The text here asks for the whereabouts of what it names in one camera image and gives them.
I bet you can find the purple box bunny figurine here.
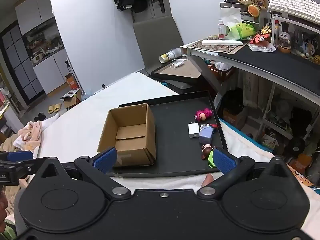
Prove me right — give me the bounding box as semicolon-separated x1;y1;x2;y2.
199;126;215;145

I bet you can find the panda figurine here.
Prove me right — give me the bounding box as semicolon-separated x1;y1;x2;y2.
278;31;292;53

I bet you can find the white red medicine bottle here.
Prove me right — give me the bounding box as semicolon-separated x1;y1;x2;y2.
218;20;229;39

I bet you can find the black desk mat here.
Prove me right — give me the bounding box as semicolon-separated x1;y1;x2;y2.
217;44;320;90

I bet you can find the small orange box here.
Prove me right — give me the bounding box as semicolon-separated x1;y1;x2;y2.
65;73;79;90

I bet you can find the green plastic bag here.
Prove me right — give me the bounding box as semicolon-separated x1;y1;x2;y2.
226;22;256;41

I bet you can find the white remote control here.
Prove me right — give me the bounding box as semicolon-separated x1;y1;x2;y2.
201;39;243;46

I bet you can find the person's bare foot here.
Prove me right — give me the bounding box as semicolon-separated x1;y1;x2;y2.
201;174;214;188

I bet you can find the orange plush toy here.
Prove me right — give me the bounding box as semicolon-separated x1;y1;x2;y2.
247;4;262;17

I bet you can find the cream blanket blue border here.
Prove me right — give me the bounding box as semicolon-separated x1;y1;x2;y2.
217;119;320;240

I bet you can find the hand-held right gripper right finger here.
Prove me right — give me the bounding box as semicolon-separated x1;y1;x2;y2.
197;147;293;198

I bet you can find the white keyboard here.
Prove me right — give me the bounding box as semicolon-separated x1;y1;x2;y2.
267;0;320;25

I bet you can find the white desk shelf riser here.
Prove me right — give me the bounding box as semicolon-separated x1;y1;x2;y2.
267;9;320;48

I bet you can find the white charger plug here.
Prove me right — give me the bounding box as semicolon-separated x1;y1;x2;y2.
188;122;200;139

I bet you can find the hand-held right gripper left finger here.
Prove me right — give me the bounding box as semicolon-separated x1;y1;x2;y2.
30;147;132;199

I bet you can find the black door handle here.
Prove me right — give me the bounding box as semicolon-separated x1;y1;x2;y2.
151;0;167;14

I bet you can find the green plastic cup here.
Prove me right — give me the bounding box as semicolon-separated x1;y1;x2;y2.
207;150;218;168

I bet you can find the yellow white bottle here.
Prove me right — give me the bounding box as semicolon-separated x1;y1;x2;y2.
159;49;182;64

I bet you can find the green cloth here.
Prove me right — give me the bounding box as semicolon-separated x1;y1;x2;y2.
0;219;17;240

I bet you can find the white tissue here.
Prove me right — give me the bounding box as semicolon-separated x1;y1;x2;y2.
220;7;242;28

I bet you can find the black seat cushion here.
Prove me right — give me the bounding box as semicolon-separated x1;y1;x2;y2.
172;81;193;95

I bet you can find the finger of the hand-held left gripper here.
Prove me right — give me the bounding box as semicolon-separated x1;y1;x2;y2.
0;151;34;162
0;157;48;181

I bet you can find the black bag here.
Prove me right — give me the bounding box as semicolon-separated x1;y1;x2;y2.
221;87;245;116

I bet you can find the red plastic basket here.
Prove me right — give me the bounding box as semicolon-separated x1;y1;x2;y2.
207;63;235;81

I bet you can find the white cabinet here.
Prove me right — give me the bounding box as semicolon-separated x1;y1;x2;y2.
15;0;76;96

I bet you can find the brown-haired doll figurine red dress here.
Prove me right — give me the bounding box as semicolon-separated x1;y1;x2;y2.
201;144;214;160

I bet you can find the white face mask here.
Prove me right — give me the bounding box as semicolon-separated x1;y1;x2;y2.
171;58;186;70

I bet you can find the dark sliding door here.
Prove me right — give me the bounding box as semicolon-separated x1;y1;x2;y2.
0;24;46;106

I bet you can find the black framed brown board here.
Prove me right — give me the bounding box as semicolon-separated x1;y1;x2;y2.
150;57;203;83

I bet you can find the red white paper packet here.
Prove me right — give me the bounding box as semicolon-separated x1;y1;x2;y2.
247;41;277;53

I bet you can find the brown cardboard box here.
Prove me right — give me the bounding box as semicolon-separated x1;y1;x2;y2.
97;103;157;168

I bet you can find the grey chair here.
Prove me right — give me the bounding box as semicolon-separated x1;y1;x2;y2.
132;15;203;94

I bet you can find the patterned brown mat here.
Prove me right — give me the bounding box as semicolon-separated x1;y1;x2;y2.
187;40;244;55

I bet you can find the grey drawer organiser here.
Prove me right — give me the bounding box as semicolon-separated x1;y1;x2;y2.
220;2;263;30

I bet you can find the beige pink blanket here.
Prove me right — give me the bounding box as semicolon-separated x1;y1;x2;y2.
14;121;45;153

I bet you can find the black tray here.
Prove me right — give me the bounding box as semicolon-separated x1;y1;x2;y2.
110;91;228;178

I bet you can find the orange printed cardboard box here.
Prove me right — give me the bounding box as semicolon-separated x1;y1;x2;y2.
222;107;248;128

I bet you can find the red snack packet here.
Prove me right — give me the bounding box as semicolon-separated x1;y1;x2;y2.
250;24;273;43

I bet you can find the pink bear figurine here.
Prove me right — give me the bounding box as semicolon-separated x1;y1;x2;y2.
194;107;213;122

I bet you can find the grey desk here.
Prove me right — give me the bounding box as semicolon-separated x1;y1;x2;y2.
186;39;320;99

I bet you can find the open cardboard box with papers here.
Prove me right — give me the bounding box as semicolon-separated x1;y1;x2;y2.
60;89;82;111

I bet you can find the person's left hand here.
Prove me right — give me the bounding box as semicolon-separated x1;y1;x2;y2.
0;195;8;222

